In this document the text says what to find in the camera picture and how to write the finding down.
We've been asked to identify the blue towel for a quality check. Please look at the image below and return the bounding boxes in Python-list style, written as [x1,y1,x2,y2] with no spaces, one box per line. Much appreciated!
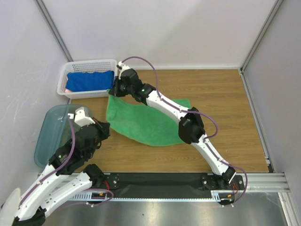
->
[65,71,115,92]

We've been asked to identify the green towel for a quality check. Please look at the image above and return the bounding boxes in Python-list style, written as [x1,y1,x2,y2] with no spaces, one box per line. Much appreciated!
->
[106,95,184,146]

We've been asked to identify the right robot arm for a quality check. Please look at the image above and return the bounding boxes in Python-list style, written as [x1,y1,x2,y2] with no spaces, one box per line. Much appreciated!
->
[109,66,236,189]

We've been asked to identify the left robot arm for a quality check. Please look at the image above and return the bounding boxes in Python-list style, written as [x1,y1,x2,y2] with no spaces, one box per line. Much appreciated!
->
[12,118,110,226]

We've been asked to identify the blue translucent plastic tub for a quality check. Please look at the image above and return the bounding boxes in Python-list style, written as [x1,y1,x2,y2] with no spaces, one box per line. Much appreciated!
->
[34,104,82,168]

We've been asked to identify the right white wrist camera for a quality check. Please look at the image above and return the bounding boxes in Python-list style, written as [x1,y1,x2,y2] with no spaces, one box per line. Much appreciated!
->
[116,61,131,80]

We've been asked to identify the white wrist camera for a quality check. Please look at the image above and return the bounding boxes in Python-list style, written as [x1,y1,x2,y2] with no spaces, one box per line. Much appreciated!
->
[116,61,131,80]
[67,106,95,127]

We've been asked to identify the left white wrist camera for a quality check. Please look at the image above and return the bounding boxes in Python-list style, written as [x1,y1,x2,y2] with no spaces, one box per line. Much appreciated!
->
[67,106,95,127]

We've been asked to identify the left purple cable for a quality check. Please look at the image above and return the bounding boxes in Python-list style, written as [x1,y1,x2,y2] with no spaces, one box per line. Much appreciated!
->
[17,115,114,210]

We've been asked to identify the purple cable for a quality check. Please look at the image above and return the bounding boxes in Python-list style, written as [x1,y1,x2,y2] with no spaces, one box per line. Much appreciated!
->
[121,56,249,208]
[17,115,114,210]

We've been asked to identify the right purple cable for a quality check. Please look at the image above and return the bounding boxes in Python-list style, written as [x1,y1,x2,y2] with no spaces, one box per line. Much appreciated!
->
[121,56,249,208]

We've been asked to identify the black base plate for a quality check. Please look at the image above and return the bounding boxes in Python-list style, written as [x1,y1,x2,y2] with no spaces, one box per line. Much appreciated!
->
[93,173,245,199]

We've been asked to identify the left aluminium frame post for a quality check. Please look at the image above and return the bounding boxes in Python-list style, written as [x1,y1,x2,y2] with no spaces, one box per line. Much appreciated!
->
[34,0,73,62]

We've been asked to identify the aluminium frame post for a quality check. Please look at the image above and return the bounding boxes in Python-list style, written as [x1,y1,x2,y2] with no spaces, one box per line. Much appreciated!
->
[34,0,73,62]
[242,0,285,69]

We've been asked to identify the slotted aluminium rail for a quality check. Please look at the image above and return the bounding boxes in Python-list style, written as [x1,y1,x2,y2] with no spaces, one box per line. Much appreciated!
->
[47,171,290,203]

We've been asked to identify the right aluminium frame post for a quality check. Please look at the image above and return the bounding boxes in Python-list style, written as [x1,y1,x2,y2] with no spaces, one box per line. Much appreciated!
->
[242,0,285,69]

